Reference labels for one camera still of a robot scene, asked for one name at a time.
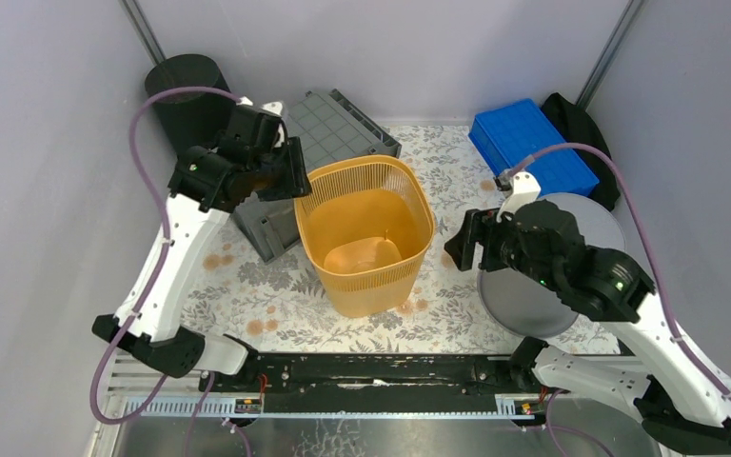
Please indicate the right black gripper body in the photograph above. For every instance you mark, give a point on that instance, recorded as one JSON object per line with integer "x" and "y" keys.
{"x": 509, "y": 254}

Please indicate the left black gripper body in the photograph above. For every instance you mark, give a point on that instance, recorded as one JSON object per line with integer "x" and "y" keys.
{"x": 287, "y": 168}

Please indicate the black plastic waste bin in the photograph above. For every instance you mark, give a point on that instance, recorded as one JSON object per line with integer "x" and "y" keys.
{"x": 190, "y": 119}

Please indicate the large grey plastic crate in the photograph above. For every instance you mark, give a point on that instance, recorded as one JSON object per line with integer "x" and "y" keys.
{"x": 331, "y": 128}

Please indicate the grey plastic waste bin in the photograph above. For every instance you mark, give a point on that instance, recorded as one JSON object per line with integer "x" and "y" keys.
{"x": 525, "y": 308}

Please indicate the yellow slatted waste bin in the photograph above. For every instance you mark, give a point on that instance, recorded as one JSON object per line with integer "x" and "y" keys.
{"x": 366, "y": 227}

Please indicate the blue plastic divided crate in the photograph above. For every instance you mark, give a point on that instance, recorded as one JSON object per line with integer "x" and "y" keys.
{"x": 505, "y": 136}

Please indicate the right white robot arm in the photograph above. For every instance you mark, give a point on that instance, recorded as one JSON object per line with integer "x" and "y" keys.
{"x": 682, "y": 403}

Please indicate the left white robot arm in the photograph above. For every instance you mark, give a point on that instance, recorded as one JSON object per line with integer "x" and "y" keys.
{"x": 148, "y": 325}

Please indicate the black cloth bundle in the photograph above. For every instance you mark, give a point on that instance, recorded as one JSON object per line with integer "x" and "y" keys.
{"x": 575, "y": 125}

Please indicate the floral patterned table mat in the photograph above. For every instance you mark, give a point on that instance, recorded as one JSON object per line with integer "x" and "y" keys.
{"x": 282, "y": 306}

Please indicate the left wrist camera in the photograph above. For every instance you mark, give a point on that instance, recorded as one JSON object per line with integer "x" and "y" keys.
{"x": 277, "y": 108}

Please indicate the aluminium frame base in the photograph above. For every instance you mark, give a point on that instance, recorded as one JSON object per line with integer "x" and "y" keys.
{"x": 326, "y": 424}

